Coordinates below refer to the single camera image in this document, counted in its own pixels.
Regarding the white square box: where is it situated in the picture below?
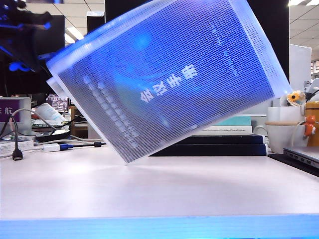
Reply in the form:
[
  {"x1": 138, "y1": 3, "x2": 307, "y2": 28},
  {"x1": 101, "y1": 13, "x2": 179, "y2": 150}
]
[{"x1": 267, "y1": 106, "x2": 306, "y2": 123}]

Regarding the thin dark navy book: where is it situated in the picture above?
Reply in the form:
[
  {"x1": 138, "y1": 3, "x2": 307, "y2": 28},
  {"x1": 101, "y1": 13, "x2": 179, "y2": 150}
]
[{"x1": 178, "y1": 134, "x2": 265, "y2": 146}]

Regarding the black round flat object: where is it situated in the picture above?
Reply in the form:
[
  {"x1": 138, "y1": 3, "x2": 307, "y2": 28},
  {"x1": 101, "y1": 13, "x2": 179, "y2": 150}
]
[{"x1": 35, "y1": 129, "x2": 71, "y2": 143}]

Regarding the white thin charging cable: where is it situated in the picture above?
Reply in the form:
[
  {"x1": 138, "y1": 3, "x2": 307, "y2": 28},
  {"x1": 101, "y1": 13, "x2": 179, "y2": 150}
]
[{"x1": 291, "y1": 121, "x2": 306, "y2": 147}]

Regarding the orange fox figurine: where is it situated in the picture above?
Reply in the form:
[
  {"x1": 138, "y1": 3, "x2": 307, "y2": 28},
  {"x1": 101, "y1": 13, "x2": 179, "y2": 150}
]
[{"x1": 302, "y1": 115, "x2": 318, "y2": 137}]

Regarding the white plush figure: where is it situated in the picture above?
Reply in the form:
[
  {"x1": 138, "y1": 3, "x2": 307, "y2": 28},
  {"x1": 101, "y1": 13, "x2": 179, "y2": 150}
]
[{"x1": 302, "y1": 78, "x2": 319, "y2": 103}]

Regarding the black looped cable with ferrite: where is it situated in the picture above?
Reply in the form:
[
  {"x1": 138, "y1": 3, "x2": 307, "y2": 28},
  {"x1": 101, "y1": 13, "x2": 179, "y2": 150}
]
[{"x1": 71, "y1": 141, "x2": 108, "y2": 149}]

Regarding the stack of white papers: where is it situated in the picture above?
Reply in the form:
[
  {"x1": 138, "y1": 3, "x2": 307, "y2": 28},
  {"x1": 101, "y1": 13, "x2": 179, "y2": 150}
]
[{"x1": 0, "y1": 139, "x2": 35, "y2": 159}]

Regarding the white plastic tube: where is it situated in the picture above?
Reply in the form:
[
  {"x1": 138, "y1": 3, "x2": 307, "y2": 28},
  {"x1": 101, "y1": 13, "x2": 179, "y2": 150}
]
[{"x1": 34, "y1": 103, "x2": 68, "y2": 125}]

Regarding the silver laptop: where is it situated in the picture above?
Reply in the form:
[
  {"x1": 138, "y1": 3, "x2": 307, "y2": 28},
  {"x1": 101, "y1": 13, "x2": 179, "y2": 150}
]
[{"x1": 283, "y1": 146, "x2": 319, "y2": 170}]

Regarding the white spine book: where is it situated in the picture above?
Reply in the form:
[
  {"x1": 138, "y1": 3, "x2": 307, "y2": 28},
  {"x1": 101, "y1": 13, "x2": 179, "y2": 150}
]
[{"x1": 196, "y1": 125, "x2": 253, "y2": 136}]

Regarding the brown wooden cabinet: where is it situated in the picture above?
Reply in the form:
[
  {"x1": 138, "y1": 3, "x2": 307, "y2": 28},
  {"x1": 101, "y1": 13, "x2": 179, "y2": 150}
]
[{"x1": 70, "y1": 106, "x2": 88, "y2": 139}]

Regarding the white mug with wooden lid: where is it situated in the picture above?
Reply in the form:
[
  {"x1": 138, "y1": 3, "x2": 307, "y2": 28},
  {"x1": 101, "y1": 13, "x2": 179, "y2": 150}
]
[{"x1": 253, "y1": 120, "x2": 309, "y2": 154}]

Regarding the black monitor with glossy bezel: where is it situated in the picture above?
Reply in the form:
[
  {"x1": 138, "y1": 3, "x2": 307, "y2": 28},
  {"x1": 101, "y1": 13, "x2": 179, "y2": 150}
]
[{"x1": 87, "y1": 12, "x2": 107, "y2": 38}]

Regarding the grey arched cable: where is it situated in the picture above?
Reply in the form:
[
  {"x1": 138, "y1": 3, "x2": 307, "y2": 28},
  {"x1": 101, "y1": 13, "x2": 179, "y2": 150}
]
[{"x1": 11, "y1": 109, "x2": 58, "y2": 131}]

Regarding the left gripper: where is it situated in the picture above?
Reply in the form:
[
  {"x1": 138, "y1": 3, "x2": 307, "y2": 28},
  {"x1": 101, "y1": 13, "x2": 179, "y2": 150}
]
[{"x1": 0, "y1": 9, "x2": 58, "y2": 73}]

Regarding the white panel board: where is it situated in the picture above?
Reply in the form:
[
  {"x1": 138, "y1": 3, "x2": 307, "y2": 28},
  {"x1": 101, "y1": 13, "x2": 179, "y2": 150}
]
[{"x1": 289, "y1": 44, "x2": 312, "y2": 91}]

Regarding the sunflower plush toy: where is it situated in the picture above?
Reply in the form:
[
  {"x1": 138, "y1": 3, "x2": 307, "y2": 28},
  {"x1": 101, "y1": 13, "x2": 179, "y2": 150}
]
[{"x1": 285, "y1": 90, "x2": 307, "y2": 108}]

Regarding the purple sign in acrylic stand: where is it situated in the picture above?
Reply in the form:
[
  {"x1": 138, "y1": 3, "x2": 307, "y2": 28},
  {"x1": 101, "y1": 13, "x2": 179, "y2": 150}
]
[{"x1": 0, "y1": 97, "x2": 32, "y2": 136}]

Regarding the white looped cable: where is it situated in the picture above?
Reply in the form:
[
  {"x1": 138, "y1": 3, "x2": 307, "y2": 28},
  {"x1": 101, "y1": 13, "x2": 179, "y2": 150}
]
[{"x1": 70, "y1": 135, "x2": 100, "y2": 143}]

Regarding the large black matte monitor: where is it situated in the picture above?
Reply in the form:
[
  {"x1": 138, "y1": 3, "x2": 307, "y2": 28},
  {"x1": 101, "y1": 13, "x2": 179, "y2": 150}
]
[{"x1": 0, "y1": 15, "x2": 66, "y2": 97}]

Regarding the transparent file bag blue zipper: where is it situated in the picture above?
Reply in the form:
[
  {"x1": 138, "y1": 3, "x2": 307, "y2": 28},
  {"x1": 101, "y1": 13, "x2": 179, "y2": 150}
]
[{"x1": 46, "y1": 0, "x2": 293, "y2": 165}]

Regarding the black HDMI cable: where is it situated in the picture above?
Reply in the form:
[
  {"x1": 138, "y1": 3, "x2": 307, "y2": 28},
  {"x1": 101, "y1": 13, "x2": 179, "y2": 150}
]
[{"x1": 9, "y1": 116, "x2": 23, "y2": 162}]

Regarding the teal spine book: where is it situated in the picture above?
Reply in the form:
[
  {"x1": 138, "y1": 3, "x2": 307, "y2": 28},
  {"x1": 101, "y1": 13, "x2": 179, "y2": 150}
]
[{"x1": 214, "y1": 116, "x2": 252, "y2": 127}]

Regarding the black AOC computer monitor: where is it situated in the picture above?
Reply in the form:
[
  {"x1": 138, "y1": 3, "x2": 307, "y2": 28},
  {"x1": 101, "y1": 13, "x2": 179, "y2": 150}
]
[{"x1": 104, "y1": 0, "x2": 290, "y2": 83}]

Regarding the small background monitor with code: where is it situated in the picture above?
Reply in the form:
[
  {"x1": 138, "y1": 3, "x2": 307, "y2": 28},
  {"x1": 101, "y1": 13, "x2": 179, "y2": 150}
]
[{"x1": 46, "y1": 94, "x2": 71, "y2": 114}]

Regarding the blue booklet with white characters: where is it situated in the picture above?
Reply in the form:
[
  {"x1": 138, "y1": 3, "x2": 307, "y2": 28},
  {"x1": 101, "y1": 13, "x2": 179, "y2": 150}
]
[{"x1": 57, "y1": 0, "x2": 275, "y2": 161}]

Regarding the white adapter with blue plug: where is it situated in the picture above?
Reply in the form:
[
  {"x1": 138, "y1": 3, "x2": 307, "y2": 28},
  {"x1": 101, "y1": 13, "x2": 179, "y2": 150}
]
[{"x1": 43, "y1": 143, "x2": 75, "y2": 152}]

